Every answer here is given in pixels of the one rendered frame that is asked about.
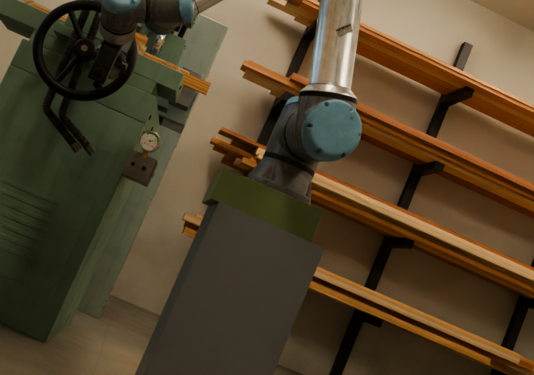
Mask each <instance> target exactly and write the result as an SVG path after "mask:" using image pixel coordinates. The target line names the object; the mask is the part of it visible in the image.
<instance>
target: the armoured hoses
mask: <svg viewBox="0 0 534 375"><path fill-rule="evenodd" d="M89 13H90V10H81V13H80V15H79V18H78V24H79V27H80V29H81V31H83V30H82V29H83V27H84V25H85V24H84V23H86V19H87V17H88V15H89ZM99 14H100V12H97V11H96V13H95V17H94V19H93V20H94V21H93V22H92V25H91V28H90V29H89V33H88V35H87V39H90V40H91V41H93V43H94V40H95V37H96V35H97V31H98V29H99V22H100V17H99ZM72 32H73V33H72V34H71V36H70V39H69V41H68V44H67V47H66V49H65V51H64V54H63V56H62V59H61V61H60V63H59V65H58V66H59V67H57V69H56V73H55V75H54V77H53V78H54V79H56V78H57V77H58V76H59V75H60V73H61V72H62V71H63V70H64V69H65V68H66V67H67V65H68V63H69V62H68V61H69V59H71V58H70V57H71V55H72V53H73V51H74V44H75V42H77V40H78V39H77V36H76V34H75V30H73V31H72ZM85 63H86V62H83V61H80V62H79V63H78V64H77V65H76V66H75V69H74V72H73V73H72V77H71V79H70V82H69V84H68V87H69V88H71V89H73V90H75V88H76V86H77V83H78V82H79V78H80V76H81V73H82V71H83V68H84V65H85ZM55 93H56V92H55V91H53V90H52V89H51V88H50V87H49V89H48V91H47V93H46V96H45V98H44V101H43V105H42V106H43V110H44V114H45V115H46V117H47V118H48V119H49V121H51V122H52V124H53V125H54V126H55V128H56V129H57V130H58V132H60V133H61V135H62V137H63V138H64V139H65V141H67V143H68V144H69V145H70V147H71V148H72V150H73V151H74V153H76V152H78V151H79V150H80V149H82V147H83V148H84V150H85V151H86V152H87V153H88V155H91V154H92V153H94V152H95V151H96V149H95V147H94V146H93V145H92V144H91V143H89V141H88V140H87V139H86V138H85V137H84V135H83V134H82V133H81V132H80V130H79V129H77V127H75V125H74V123H73V122H72V120H70V118H68V115H67V110H68V107H69V104H70V102H71V99H68V98H66V97H64V98H63V100H62V103H61V104H60V105H61V106H60V109H59V117H60V119H59V118H58V117H57V116H56V115H55V114H54V113H53V111H52V109H51V107H50V106H51V103H52V100H53V98H54V95H55ZM60 120H61V121H62V122H63V124H62V122H60ZM65 126H66V128H65ZM67 128H68V130H69V131H70V133H72V135H73V136H74V137H75V138H76V140H78V141H79V142H78V141H75V138H74V137H73V136H72V135H71V134H70V133H69V131H68V130H67ZM81 145H82V147H81Z"/></svg>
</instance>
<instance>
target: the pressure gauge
mask: <svg viewBox="0 0 534 375"><path fill-rule="evenodd" d="M149 140H150V141H151V142H149ZM139 144H140V146H141V148H142V149H143V153H142V155H141V157H144V158H146V157H147V155H148V153H151V152H154V151H156V150H157V149H158V148H159V147H160V144H161V139H160V136H159V135H158V134H157V133H156V132H154V131H152V130H148V131H145V132H144V133H143V134H142V135H141V136H140V138H139Z"/></svg>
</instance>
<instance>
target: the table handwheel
mask: <svg viewBox="0 0 534 375"><path fill-rule="evenodd" d="M101 6H102V3H101V2H97V1H92V0H76V1H72V2H67V3H64V4H63V5H60V6H58V7H56V8H55V9H54V10H52V11H51V12H50V13H49V14H47V15H46V16H45V18H44V19H43V20H42V22H41V23H40V24H39V26H38V28H37V31H36V32H35V35H34V38H33V61H34V64H35V67H36V70H37V72H38V74H39V76H40V77H41V78H42V80H43V81H44V82H45V83H46V84H47V85H48V86H49V87H50V88H51V89H52V90H53V91H55V92H56V93H57V94H59V95H62V96H64V97H66V98H68V99H74V100H78V101H92V100H97V99H102V98H105V97H107V96H109V95H111V94H113V93H115V92H116V91H117V90H118V89H120V88H121V87H122V86H123V85H124V84H125V83H126V81H127V80H128V79H129V77H130V76H131V74H132V72H133V70H134V67H135V64H136V60H137V42H136V38H135V41H134V46H133V48H132V50H131V52H130V51H128V52H127V55H126V62H127V64H128V67H127V69H126V71H125V73H124V74H123V75H121V76H120V77H118V78H117V79H115V80H114V81H112V82H111V83H109V84H108V85H106V86H105V87H102V89H101V90H93V91H77V90H73V89H71V88H69V87H65V86H64V85H63V84H61V82H62V81H63V80H64V78H65V77H66V76H67V75H68V73H69V72H70V71H71V70H72V69H73V68H74V67H75V66H76V65H77V64H78V63H79V62H80V61H83V62H86V63H85V66H86V68H87V69H88V70H91V67H92V64H93V63H94V54H95V50H96V47H95V44H94V43H93V41H91V40H90V39H87V38H84V37H83V34H82V32H81V29H80V27H79V24H78V21H77V19H76V17H75V13H74V11H77V10H94V11H97V12H100V13H101ZM65 14H68V15H69V17H70V19H71V21H72V24H73V27H74V30H75V34H76V36H77V39H78V40H77V42H75V44H74V53H75V55H76V56H75V58H74V59H73V60H72V61H71V63H70V64H69V65H68V66H67V67H66V68H65V69H64V70H63V71H62V72H61V73H60V75H59V76H58V77H57V78H56V79H54V78H53V76H52V75H51V74H50V72H49V71H48V69H47V67H46V65H45V61H44V57H43V43H44V39H45V35H46V33H47V32H48V30H49V28H50V27H51V25H52V24H53V23H54V22H55V21H56V20H57V19H59V18H60V17H62V16H64V15H65Z"/></svg>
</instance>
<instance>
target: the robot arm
mask: <svg viewBox="0 0 534 375"><path fill-rule="evenodd" d="M221 1H222V0H101V2H102V6H101V13H100V14H99V17H100V22H99V32H100V34H101V35H102V37H103V39H102V41H101V45H99V46H98V47H97V49H96V50H95V54H94V63H93V64H92V67H91V70H90V71H89V74H88V78H89V79H93V80H94V81H96V82H98V83H101V84H105V83H106V81H107V79H117V78H118V77H120V76H121V75H123V74H124V73H125V71H126V69H127V67H128V64H127V62H125V60H126V54H127V52H128V51H130V52H131V50H132V48H133V47H134V41H135V32H136V28H137V23H144V24H145V27H146V28H147V30H148V31H150V32H151V33H153V34H156V35H160V36H162V35H167V34H170V33H171V32H172V31H173V30H174V29H175V28H177V27H178V26H180V25H182V24H184V25H186V24H189V23H192V21H193V17H194V16H196V15H198V14H200V13H202V12H203V11H204V10H207V9H209V8H210V7H212V6H214V5H215V4H217V3H219V2H221ZM362 3H363V0H320V3H319V13H318V19H317V25H316V31H315V41H314V47H313V53H312V59H311V70H310V75H309V81H308V85H307V86H306V87H305V88H303V89H302V90H301V91H300V93H299V96H297V97H291V98H290V99H289V100H288V101H287V102H286V104H285V106H284V107H283V109H282V111H281V116H280V117H279V119H278V122H277V125H276V127H275V129H274V131H273V134H272V137H271V138H270V141H269V143H268V146H267V148H266V150H265V153H264V156H263V157H262V159H261V161H260V162H259V163H258V164H257V166H256V167H255V168H254V169H253V170H252V171H251V172H250V173H249V174H248V175H247V178H249V179H251V180H254V181H256V182H258V183H260V184H263V185H265V186H267V187H269V188H272V189H274V190H276V191H279V192H281V193H284V194H286V195H289V196H291V197H293V198H294V199H298V200H299V201H302V202H304V203H306V204H309V205H310V203H311V191H312V178H313V176H314V175H315V171H316V169H317V167H318V164H319V162H332V161H336V160H339V159H342V158H344V157H346V156H347V155H349V154H350V153H352V152H353V151H354V149H355V148H356V147H357V145H358V143H359V141H360V139H361V135H362V122H361V119H360V117H359V115H358V112H357V111H356V106H357V100H358V99H357V98H356V96H355V95H354V93H353V92H352V91H351V84H352V79H353V72H354V62H355V56H356V49H357V43H358V33H359V26H360V21H361V15H362Z"/></svg>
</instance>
